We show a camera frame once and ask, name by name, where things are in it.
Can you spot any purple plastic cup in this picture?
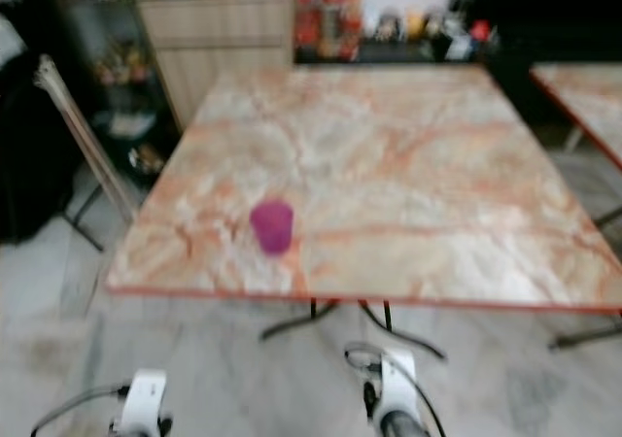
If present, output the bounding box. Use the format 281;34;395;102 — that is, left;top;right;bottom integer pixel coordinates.
250;199;294;256

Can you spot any marble pattern folding table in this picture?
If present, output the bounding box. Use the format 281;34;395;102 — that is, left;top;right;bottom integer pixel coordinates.
530;63;622;229
105;63;622;360

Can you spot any black bulky furniture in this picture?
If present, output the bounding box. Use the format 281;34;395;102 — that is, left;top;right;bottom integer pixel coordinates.
0;50;75;244

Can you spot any black television console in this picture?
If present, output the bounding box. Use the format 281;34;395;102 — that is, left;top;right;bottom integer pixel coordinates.
294;37;622;127

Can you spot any small white box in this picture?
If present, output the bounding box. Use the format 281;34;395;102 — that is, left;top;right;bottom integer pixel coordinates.
447;30;475;62

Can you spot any short red lid jar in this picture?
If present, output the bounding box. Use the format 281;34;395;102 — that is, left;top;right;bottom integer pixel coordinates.
340;0;365;61

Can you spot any black white panda figurine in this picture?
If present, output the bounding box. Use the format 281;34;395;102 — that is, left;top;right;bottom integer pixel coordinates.
374;10;405;44

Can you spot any yellow round figurine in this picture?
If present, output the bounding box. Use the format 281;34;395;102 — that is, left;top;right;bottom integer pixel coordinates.
406;8;430;42

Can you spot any small red item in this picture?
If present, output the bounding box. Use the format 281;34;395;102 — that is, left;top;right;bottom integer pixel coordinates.
468;18;493;46

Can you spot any narrow red lid jar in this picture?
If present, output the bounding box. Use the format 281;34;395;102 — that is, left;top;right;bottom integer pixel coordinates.
294;0;322;51

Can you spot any light wooden cabinet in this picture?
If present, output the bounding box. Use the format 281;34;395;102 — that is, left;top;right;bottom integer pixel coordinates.
136;0;298;129

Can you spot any beige folded chair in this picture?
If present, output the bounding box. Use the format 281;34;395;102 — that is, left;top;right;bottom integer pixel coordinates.
34;55;139;226

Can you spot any large red lid jar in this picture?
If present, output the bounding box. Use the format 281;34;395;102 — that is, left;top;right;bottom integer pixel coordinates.
319;0;343;55

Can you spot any glass display shelf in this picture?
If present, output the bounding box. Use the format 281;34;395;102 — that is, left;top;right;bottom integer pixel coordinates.
49;0;182;176

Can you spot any black television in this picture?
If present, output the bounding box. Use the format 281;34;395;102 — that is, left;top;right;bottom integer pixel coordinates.
478;0;622;40

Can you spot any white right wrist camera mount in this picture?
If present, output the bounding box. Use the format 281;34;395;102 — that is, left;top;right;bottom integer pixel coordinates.
379;349;422;424

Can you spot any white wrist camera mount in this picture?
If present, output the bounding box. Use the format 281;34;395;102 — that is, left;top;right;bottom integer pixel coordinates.
379;349;422;424
121;368;168;437

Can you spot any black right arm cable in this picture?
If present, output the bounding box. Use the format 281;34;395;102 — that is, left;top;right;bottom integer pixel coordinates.
345;343;456;437

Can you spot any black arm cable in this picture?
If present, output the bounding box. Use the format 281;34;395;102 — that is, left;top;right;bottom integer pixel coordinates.
345;343;456;437
31;384;127;435

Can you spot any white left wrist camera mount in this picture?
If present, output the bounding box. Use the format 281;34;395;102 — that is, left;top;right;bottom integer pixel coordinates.
121;368;168;437

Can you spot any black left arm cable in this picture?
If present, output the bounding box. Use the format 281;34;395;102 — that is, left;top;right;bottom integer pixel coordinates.
31;384;127;435

